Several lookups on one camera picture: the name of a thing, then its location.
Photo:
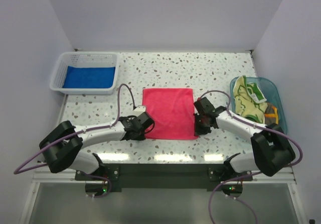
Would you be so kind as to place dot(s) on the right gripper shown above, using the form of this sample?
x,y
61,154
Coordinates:
x,y
198,130

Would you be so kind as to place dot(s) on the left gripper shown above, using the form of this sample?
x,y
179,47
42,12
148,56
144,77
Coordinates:
x,y
141,136

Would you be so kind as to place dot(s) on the pink towel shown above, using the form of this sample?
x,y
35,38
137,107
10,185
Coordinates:
x,y
172,110

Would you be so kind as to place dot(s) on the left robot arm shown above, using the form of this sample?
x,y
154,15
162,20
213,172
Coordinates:
x,y
61,147

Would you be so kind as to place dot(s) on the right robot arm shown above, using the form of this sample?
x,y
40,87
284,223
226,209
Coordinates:
x,y
271,150

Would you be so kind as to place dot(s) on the yellow green patterned towel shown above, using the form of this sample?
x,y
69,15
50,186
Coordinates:
x,y
250,103

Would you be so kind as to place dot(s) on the teal plastic tub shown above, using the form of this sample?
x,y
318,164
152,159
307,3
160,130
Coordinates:
x,y
270,92

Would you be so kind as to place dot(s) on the blue folded towel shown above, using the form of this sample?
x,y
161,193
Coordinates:
x,y
89,77

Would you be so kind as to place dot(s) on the white plastic basket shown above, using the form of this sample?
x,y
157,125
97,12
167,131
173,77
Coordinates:
x,y
83,60

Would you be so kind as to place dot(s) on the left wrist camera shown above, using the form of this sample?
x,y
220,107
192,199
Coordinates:
x,y
138,110

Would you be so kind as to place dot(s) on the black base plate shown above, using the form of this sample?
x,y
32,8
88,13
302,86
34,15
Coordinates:
x,y
167,176

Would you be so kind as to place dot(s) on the aluminium rail frame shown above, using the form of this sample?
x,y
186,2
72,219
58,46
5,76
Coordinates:
x,y
59,198

